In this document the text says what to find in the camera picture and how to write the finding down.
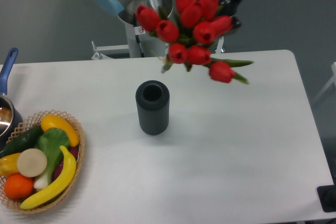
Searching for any red tulip bouquet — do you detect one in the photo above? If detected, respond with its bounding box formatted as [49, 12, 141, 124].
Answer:
[135, 0, 253, 84]

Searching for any dark grey ribbed vase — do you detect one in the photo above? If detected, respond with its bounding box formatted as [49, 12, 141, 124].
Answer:
[135, 80, 170, 135]

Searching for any black device at table edge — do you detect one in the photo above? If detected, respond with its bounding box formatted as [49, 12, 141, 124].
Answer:
[317, 185, 335, 212]

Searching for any dark red eggplant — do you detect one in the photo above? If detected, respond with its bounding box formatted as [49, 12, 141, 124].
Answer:
[53, 146, 79, 181]

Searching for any green bok choy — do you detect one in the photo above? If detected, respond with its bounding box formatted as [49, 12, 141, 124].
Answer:
[34, 127, 69, 191]

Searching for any yellow banana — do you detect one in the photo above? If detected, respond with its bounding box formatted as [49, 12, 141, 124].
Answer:
[20, 145, 77, 210]

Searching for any woven wicker basket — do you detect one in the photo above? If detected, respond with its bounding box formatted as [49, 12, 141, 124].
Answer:
[1, 110, 86, 214]

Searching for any green cucumber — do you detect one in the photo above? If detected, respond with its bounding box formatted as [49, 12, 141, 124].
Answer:
[1, 125, 44, 158]

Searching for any beige round disc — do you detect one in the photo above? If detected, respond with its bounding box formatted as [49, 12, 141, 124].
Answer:
[17, 148, 47, 177]

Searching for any yellow bell pepper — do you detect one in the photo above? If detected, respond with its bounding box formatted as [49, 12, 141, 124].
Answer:
[0, 153, 21, 178]

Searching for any orange fruit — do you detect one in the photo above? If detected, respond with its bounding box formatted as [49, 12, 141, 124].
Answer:
[4, 174, 34, 199]

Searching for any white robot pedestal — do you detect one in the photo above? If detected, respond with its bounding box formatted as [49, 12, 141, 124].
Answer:
[90, 0, 226, 61]

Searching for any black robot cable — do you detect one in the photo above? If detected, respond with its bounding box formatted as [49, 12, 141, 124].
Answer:
[132, 13, 145, 58]

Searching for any blue handled saucepan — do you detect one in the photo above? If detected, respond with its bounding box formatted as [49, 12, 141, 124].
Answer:
[1, 48, 23, 150]

